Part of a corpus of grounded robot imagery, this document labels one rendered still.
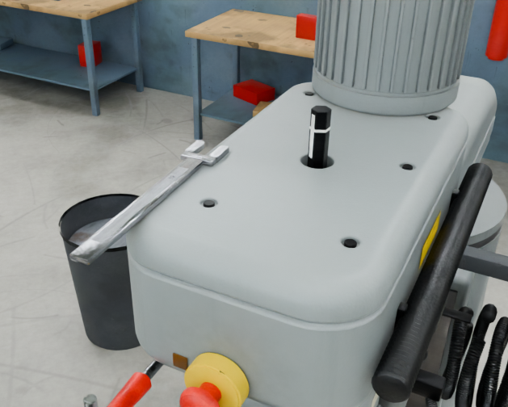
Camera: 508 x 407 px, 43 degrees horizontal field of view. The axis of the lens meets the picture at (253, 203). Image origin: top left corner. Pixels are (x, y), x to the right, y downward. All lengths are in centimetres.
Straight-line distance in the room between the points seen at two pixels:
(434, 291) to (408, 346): 9
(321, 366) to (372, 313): 6
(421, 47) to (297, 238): 34
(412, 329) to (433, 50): 36
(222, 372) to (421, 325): 19
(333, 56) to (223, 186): 27
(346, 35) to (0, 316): 298
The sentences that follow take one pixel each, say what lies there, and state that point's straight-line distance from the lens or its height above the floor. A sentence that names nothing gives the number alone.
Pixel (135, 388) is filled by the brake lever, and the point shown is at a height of 171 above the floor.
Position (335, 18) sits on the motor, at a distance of 83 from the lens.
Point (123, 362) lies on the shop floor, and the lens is 318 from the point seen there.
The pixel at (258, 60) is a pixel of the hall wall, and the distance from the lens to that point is 560.
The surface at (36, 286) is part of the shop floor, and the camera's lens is 373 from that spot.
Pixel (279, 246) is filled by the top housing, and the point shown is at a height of 189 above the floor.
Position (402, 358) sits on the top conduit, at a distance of 60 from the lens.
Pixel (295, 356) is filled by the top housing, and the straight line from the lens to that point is 56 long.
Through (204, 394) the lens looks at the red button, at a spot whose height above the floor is 178.
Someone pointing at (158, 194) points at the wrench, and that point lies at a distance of 63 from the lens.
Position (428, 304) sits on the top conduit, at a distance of 66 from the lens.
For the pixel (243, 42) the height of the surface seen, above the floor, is 87.
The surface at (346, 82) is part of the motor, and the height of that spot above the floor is 192.
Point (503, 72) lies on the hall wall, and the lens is 503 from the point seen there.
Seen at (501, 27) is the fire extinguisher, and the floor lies 103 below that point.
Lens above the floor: 221
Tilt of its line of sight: 31 degrees down
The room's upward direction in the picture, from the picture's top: 1 degrees clockwise
